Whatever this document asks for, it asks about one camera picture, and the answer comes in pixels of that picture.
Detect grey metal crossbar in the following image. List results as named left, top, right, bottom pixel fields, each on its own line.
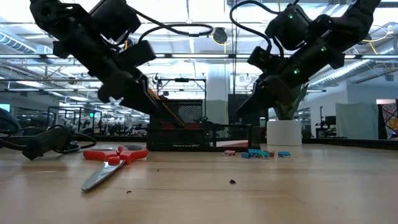
left=0, top=52, right=398, bottom=60

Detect red handled scissors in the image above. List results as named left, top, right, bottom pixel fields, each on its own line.
left=81, top=144, right=149, bottom=192

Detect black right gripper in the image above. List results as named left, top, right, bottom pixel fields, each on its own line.
left=238, top=40, right=338, bottom=118

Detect black right camera cable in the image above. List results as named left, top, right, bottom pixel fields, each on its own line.
left=229, top=0, right=282, bottom=60

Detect person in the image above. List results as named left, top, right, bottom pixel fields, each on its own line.
left=0, top=107, right=22, bottom=133

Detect black mesh desk organizer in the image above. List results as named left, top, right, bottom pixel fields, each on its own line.
left=146, top=98, right=262, bottom=152

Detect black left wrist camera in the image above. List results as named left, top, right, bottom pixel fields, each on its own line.
left=119, top=39, right=157, bottom=68

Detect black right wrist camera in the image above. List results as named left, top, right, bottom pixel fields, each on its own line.
left=247, top=45, right=280, bottom=73

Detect black camera cable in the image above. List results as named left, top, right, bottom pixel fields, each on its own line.
left=130, top=7, right=215, bottom=43
left=229, top=0, right=282, bottom=60

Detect black aluminium table frame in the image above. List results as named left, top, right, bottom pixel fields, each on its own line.
left=90, top=134, right=398, bottom=151

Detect black background rig frame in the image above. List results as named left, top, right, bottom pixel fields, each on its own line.
left=156, top=77, right=208, bottom=101

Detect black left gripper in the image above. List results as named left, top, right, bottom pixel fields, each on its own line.
left=52, top=30, right=165, bottom=118

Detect green partition curtain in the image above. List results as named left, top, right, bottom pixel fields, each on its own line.
left=335, top=100, right=380, bottom=141

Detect orange pencil with eraser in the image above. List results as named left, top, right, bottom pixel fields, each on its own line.
left=147, top=88, right=188, bottom=129

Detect colourful patterned panel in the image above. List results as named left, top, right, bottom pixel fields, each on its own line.
left=377, top=98, right=398, bottom=140

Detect snake plant in white pot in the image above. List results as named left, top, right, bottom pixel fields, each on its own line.
left=266, top=83, right=309, bottom=147

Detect white building column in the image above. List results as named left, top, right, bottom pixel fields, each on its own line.
left=207, top=63, right=230, bottom=101

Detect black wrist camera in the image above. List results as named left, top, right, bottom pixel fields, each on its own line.
left=119, top=39, right=157, bottom=68
left=247, top=45, right=280, bottom=73

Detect black left camera cable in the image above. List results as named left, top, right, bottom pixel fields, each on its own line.
left=130, top=7, right=215, bottom=43

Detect black desk with monitor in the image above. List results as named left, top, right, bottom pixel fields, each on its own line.
left=315, top=106, right=337, bottom=139

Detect black screen panel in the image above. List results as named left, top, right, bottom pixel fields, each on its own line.
left=228, top=93, right=269, bottom=126

